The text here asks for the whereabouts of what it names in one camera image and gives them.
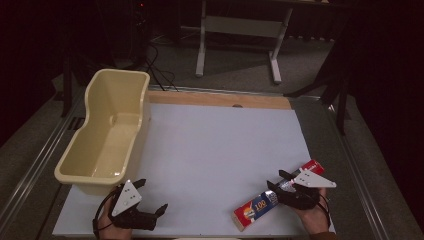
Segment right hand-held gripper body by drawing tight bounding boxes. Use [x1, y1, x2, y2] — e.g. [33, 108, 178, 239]
[275, 168, 337, 211]

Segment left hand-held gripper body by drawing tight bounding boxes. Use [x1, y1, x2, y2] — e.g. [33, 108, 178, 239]
[108, 180, 158, 232]

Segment long red and blue box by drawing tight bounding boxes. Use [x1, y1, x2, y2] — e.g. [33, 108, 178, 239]
[232, 159, 326, 233]

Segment cream plastic tub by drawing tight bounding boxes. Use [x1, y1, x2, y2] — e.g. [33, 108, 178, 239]
[53, 68, 152, 196]

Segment person's right hand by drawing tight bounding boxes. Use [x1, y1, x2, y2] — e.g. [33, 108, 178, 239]
[292, 187, 332, 235]

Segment person's left hand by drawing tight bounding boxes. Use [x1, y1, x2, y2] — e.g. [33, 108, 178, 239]
[98, 199, 134, 240]

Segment white sheet table cover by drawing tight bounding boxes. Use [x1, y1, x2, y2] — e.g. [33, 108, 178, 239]
[52, 102, 336, 238]

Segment black tripod stand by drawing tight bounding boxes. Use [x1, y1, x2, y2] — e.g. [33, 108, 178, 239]
[284, 19, 355, 136]

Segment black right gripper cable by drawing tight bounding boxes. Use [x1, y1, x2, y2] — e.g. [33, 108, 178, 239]
[318, 193, 332, 228]

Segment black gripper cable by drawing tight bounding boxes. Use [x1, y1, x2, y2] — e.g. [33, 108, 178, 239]
[318, 193, 332, 228]
[92, 189, 118, 240]

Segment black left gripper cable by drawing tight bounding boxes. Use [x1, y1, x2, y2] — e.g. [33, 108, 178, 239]
[92, 189, 118, 240]

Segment silver metal rail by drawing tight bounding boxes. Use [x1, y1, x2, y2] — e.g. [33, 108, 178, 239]
[324, 103, 392, 240]
[0, 94, 86, 231]

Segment black floor cables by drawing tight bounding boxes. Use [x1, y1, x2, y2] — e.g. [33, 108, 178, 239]
[143, 41, 180, 92]

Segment white metal desk frame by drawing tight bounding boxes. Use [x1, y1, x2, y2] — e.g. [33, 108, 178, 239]
[195, 0, 294, 85]

